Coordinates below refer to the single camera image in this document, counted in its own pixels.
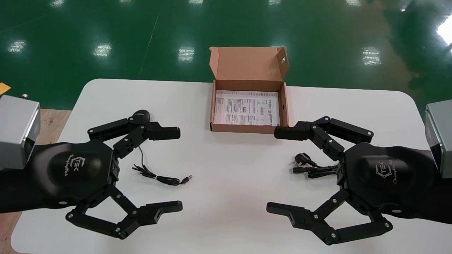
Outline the brown cardboard storage box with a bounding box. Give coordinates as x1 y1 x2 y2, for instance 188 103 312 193
209 46 290 135

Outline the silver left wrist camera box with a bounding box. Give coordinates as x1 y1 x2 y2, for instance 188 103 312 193
0 94 41 170

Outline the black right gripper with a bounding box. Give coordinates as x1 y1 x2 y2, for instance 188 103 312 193
266 142 452 246

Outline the black power cord with plug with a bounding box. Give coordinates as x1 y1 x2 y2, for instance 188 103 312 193
290 152 339 179

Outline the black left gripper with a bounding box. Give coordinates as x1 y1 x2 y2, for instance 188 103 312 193
0 118 183 240

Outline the printed white instruction sheet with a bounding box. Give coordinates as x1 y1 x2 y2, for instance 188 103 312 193
213 90 280 126

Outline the black computer mouse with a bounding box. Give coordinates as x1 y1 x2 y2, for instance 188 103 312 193
132 110 152 125

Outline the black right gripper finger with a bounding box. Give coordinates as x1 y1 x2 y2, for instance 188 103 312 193
274 116 374 162

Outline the thin black USB cable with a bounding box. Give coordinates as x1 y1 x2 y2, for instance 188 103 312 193
132 145 193 186

